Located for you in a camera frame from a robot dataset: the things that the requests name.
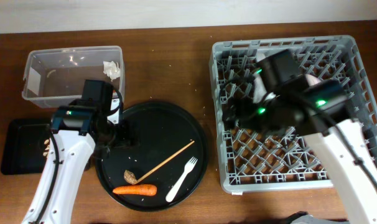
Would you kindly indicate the grey plate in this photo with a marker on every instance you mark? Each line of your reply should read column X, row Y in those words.
column 259, row 89

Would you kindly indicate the grey dishwasher rack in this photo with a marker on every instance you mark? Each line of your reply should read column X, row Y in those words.
column 252, row 162

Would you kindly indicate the wooden chopstick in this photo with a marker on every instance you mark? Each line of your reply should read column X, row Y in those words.
column 164, row 162

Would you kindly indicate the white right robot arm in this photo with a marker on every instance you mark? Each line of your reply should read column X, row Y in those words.
column 321, row 114

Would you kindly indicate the orange carrot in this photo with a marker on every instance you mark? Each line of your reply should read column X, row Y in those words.
column 144, row 189

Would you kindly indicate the black rectangular tray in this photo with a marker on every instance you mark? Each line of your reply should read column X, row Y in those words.
column 24, row 146

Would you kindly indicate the walnut shell piece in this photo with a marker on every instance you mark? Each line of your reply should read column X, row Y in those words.
column 129, row 177

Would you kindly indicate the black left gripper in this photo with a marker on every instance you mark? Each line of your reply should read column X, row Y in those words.
column 126, row 140

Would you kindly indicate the white tissue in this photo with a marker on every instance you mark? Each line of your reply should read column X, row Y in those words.
column 111, row 70

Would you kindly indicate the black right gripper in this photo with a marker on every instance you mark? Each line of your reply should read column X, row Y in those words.
column 232, row 110

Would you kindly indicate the round black serving tray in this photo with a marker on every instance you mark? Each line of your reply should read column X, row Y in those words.
column 163, row 129

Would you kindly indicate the white plastic fork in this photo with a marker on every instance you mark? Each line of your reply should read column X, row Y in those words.
column 187, row 169

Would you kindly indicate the peanut shell scraps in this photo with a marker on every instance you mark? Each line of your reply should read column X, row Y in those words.
column 47, row 147

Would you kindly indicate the clear plastic waste bin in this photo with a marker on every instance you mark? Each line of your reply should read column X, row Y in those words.
column 55, row 77

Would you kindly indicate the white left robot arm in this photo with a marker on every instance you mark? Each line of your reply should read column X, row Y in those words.
column 75, row 132

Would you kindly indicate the pink saucer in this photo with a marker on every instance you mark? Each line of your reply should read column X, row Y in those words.
column 312, row 80

